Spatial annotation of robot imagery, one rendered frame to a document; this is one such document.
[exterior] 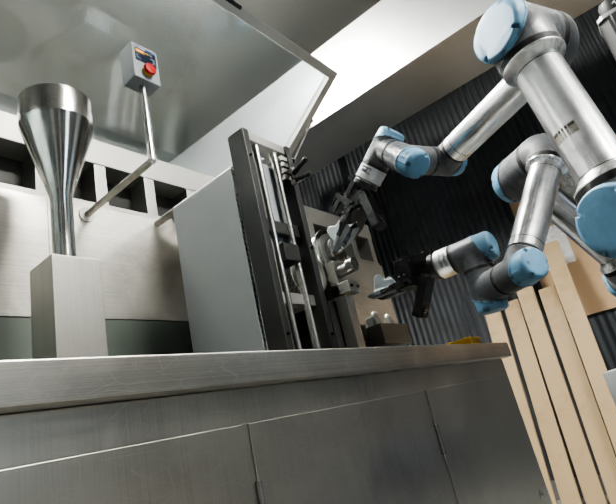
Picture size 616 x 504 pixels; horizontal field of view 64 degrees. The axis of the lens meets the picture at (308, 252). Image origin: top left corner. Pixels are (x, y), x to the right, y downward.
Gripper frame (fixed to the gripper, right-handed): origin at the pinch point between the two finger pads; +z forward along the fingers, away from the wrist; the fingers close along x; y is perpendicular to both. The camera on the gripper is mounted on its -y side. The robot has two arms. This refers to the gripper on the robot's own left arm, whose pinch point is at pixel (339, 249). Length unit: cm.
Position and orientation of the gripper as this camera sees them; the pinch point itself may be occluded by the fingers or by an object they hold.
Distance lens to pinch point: 140.2
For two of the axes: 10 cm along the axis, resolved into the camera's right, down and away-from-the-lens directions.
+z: -4.3, 8.8, 2.1
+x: -6.3, -1.3, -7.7
